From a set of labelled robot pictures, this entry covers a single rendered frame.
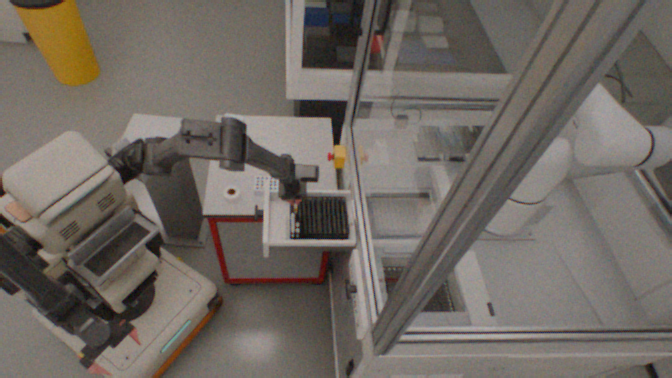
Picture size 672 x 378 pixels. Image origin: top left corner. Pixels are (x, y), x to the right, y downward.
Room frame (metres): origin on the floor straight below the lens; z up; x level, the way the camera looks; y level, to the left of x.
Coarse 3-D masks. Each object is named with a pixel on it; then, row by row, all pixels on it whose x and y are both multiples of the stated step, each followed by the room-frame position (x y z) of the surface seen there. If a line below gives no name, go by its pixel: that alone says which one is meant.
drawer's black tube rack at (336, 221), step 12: (300, 204) 0.92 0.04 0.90; (312, 204) 0.93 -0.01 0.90; (324, 204) 0.94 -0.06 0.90; (336, 204) 0.94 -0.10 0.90; (300, 216) 0.87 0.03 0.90; (312, 216) 0.87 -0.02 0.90; (324, 216) 0.88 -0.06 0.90; (336, 216) 0.90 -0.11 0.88; (300, 228) 0.81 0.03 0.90; (312, 228) 0.83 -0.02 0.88; (324, 228) 0.82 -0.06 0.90; (336, 228) 0.84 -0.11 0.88; (348, 228) 0.84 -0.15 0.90
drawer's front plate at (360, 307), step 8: (352, 256) 0.71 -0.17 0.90; (352, 264) 0.69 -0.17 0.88; (360, 264) 0.67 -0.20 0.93; (352, 272) 0.67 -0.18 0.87; (360, 272) 0.64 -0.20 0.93; (352, 280) 0.64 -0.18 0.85; (360, 280) 0.61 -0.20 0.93; (360, 288) 0.58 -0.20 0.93; (360, 296) 0.55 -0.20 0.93; (360, 304) 0.52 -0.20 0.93; (360, 312) 0.50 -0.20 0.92; (360, 320) 0.48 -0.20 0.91; (360, 328) 0.46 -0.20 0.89; (368, 328) 0.45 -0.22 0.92; (360, 336) 0.44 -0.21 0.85
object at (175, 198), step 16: (128, 128) 1.38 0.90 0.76; (144, 128) 1.39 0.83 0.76; (160, 128) 1.41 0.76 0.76; (176, 128) 1.42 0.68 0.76; (160, 176) 1.26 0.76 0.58; (176, 176) 1.26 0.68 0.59; (192, 176) 1.43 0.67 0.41; (160, 192) 1.25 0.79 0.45; (176, 192) 1.26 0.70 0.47; (192, 192) 1.37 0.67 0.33; (160, 208) 1.25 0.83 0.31; (176, 208) 1.26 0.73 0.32; (192, 208) 1.31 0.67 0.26; (176, 224) 1.26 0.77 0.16; (192, 224) 1.26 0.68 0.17; (208, 224) 1.37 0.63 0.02; (176, 240) 1.23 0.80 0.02; (192, 240) 1.24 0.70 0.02
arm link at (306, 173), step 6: (288, 156) 0.86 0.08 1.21; (294, 168) 0.86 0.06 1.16; (300, 168) 0.86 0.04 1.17; (306, 168) 0.86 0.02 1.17; (312, 168) 0.86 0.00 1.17; (318, 168) 0.89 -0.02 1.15; (294, 174) 0.85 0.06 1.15; (300, 174) 0.85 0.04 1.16; (306, 174) 0.85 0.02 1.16; (312, 174) 0.85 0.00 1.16; (318, 174) 0.88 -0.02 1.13; (282, 180) 0.80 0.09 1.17; (288, 180) 0.81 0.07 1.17; (300, 180) 0.85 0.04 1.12; (306, 180) 0.85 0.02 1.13; (312, 180) 0.85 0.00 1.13; (318, 180) 0.87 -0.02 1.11
